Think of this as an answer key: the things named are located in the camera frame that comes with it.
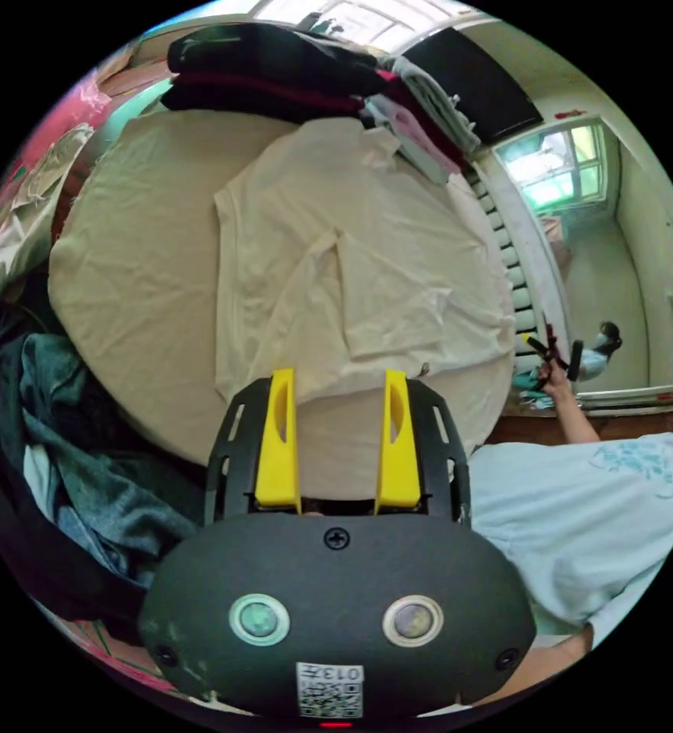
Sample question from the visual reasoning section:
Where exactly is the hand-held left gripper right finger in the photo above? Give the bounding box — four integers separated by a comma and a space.
375, 369, 423, 515

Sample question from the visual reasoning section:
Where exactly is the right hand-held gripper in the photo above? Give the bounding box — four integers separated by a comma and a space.
517, 334, 570, 374

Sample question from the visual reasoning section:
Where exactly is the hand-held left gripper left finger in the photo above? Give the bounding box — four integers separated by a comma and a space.
256, 368, 303, 515

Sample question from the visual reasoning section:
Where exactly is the person's left forearm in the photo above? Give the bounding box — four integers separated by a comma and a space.
468, 624, 596, 709

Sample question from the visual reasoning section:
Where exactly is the person's right forearm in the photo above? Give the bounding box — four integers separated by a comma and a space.
552, 386, 602, 445

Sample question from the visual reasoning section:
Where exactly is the white short sleeve shirt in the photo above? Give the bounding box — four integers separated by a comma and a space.
212, 117, 516, 403

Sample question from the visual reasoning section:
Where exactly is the person's right hand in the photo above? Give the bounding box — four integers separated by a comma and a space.
539, 363, 573, 402

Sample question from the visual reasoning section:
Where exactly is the window with green glass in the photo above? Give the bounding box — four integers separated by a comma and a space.
494, 122, 609, 218

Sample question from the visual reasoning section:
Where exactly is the person's body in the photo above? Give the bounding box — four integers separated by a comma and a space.
466, 432, 673, 651

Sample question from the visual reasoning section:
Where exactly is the heap of dark clothes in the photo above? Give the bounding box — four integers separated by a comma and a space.
0, 302, 207, 628

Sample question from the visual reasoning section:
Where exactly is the bed with cream sheet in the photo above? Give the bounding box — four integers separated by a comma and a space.
47, 106, 570, 500

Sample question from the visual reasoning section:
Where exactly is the black flat panel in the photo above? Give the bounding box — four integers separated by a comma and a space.
400, 27, 545, 145

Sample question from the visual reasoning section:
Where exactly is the bright wide window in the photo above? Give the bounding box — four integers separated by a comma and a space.
249, 0, 504, 57

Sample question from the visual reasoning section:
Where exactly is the cream crumpled cloth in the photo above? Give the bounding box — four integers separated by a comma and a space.
0, 123, 96, 308

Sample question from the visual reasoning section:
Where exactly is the pile of folded clothes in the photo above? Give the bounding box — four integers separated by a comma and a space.
160, 21, 481, 186

